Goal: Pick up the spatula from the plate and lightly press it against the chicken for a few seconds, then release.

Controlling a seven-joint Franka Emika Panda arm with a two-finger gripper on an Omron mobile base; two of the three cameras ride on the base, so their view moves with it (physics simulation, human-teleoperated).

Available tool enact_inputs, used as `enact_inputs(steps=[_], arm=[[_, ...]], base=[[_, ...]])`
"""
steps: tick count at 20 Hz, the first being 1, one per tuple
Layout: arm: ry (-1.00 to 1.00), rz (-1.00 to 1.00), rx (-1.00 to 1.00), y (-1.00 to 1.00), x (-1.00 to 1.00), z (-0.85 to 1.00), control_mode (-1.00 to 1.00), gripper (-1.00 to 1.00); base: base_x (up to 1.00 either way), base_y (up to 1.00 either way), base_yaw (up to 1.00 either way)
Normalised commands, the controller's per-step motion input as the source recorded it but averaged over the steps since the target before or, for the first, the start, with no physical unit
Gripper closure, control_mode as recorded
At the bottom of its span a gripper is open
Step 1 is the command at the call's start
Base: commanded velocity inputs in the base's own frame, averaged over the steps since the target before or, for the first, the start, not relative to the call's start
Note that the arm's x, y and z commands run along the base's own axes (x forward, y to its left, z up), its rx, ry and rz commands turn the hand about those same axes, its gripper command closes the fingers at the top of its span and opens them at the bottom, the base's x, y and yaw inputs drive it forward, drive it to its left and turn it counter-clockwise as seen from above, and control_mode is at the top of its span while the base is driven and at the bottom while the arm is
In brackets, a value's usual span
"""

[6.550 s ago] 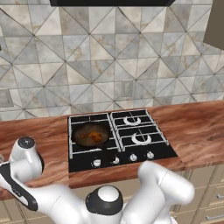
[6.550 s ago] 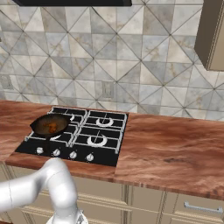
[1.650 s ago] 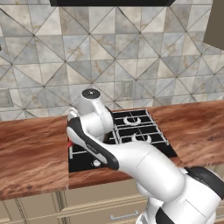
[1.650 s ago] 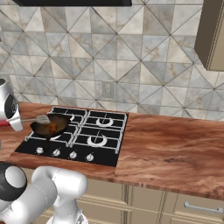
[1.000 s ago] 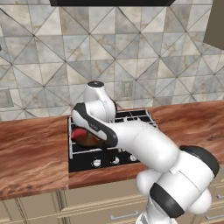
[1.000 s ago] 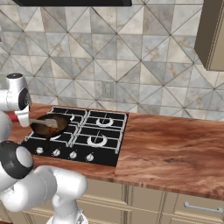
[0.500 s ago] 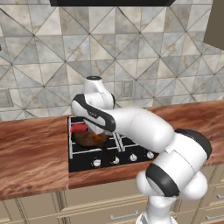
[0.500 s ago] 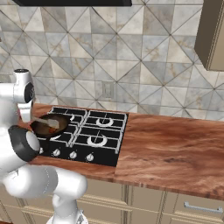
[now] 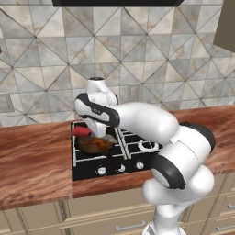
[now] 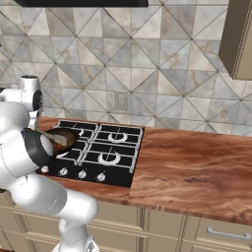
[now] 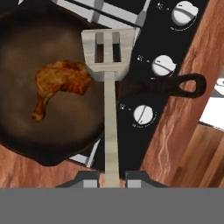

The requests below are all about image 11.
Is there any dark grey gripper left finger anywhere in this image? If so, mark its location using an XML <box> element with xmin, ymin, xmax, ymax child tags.
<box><xmin>56</xmin><ymin>171</ymin><xmax>100</xmax><ymax>189</ymax></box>

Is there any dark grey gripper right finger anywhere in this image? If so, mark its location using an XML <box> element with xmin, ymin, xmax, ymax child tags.
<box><xmin>125</xmin><ymin>171</ymin><xmax>168</xmax><ymax>189</ymax></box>

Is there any pale wooden slotted spatula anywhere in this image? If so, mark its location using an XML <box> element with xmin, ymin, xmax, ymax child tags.
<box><xmin>80</xmin><ymin>27</ymin><xmax>137</xmax><ymax>189</ymax></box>

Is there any browned chicken drumstick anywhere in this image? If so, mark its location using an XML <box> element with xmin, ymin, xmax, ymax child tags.
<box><xmin>31</xmin><ymin>59</ymin><xmax>95</xmax><ymax>123</ymax></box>

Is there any white hob knob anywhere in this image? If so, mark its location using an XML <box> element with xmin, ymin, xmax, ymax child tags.
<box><xmin>150</xmin><ymin>54</ymin><xmax>178</xmax><ymax>77</ymax></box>
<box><xmin>171</xmin><ymin>0</ymin><xmax>200</xmax><ymax>26</ymax></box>
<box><xmin>133</xmin><ymin>104</ymin><xmax>154</xmax><ymax>125</ymax></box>

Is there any black cast iron pan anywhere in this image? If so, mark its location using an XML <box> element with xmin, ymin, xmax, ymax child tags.
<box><xmin>0</xmin><ymin>6</ymin><xmax>207</xmax><ymax>167</ymax></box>

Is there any black hob with grates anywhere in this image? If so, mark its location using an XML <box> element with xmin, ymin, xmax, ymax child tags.
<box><xmin>17</xmin><ymin>0</ymin><xmax>211</xmax><ymax>172</ymax></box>

